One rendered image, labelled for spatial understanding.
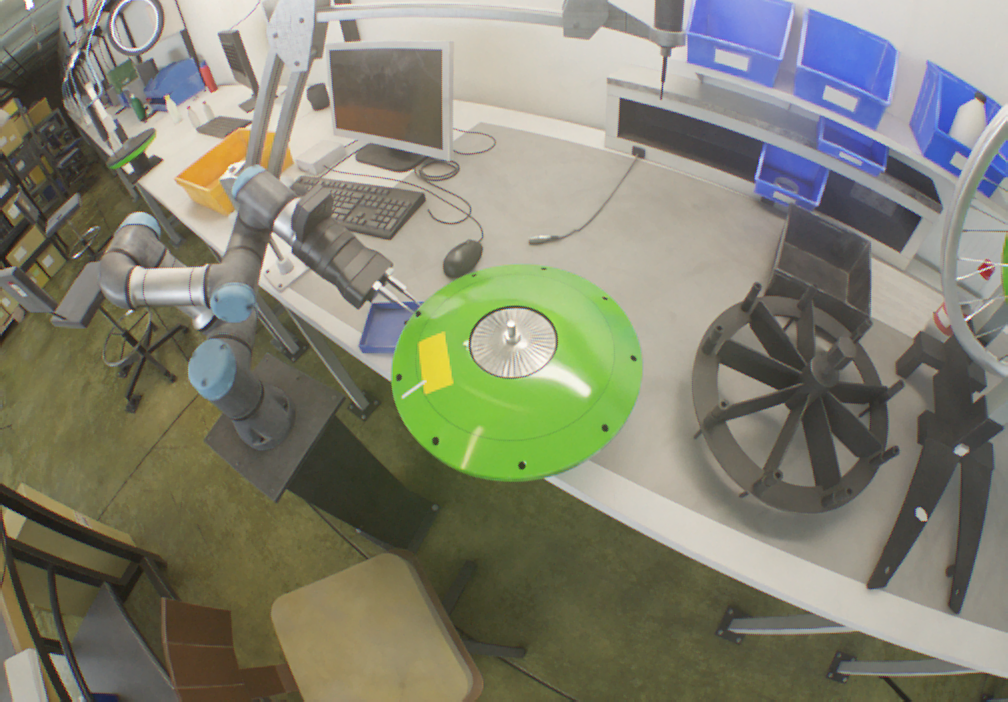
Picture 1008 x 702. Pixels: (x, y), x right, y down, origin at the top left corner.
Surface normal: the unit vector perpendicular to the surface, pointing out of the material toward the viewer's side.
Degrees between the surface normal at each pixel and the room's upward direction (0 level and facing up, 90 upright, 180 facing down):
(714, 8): 90
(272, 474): 0
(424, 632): 0
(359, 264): 32
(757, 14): 90
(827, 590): 0
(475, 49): 90
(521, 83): 90
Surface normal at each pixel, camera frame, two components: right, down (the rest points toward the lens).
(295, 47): -0.10, 0.79
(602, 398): 0.22, -0.39
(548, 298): 0.00, -0.70
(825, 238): -0.58, 0.64
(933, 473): -0.24, -0.36
